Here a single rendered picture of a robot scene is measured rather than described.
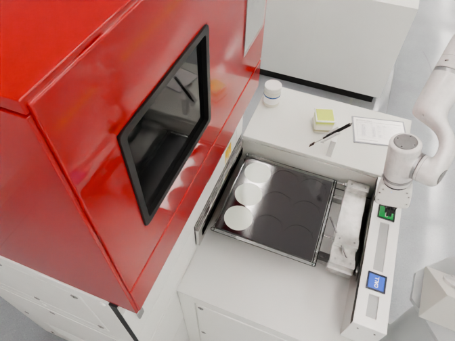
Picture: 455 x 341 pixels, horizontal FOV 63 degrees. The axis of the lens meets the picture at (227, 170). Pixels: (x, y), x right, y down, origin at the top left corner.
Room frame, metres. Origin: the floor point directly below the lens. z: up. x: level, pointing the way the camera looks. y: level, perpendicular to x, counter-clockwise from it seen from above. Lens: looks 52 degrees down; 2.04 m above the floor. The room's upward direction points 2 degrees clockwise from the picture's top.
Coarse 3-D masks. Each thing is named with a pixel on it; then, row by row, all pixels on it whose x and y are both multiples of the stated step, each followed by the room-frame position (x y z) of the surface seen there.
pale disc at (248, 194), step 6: (240, 186) 0.82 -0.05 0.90; (246, 186) 0.82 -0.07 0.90; (252, 186) 0.82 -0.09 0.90; (240, 192) 0.79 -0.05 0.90; (246, 192) 0.79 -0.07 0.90; (252, 192) 0.79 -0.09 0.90; (258, 192) 0.79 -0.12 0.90; (240, 198) 0.76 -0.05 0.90; (246, 198) 0.76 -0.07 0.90; (252, 198) 0.76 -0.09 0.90; (258, 198) 0.76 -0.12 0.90; (246, 204) 0.73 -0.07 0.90; (252, 204) 0.74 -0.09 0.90
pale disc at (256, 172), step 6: (258, 162) 0.93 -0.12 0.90; (246, 168) 0.90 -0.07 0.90; (252, 168) 0.90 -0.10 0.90; (258, 168) 0.90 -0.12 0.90; (264, 168) 0.90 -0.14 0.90; (246, 174) 0.87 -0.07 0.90; (252, 174) 0.87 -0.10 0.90; (258, 174) 0.87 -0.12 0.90; (264, 174) 0.88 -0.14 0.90; (270, 174) 0.88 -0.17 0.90; (252, 180) 0.84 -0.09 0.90; (258, 180) 0.85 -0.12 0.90; (264, 180) 0.85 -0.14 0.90
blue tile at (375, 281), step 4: (372, 276) 0.45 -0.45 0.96; (376, 276) 0.45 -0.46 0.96; (380, 276) 0.45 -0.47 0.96; (368, 280) 0.44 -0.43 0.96; (372, 280) 0.44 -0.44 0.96; (376, 280) 0.44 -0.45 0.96; (380, 280) 0.44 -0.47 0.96; (384, 280) 0.44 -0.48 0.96; (368, 284) 0.42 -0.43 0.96; (372, 284) 0.42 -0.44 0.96; (376, 284) 0.42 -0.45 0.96; (380, 284) 0.42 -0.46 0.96; (384, 284) 0.42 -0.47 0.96; (376, 288) 0.41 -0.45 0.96; (380, 288) 0.41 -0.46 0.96
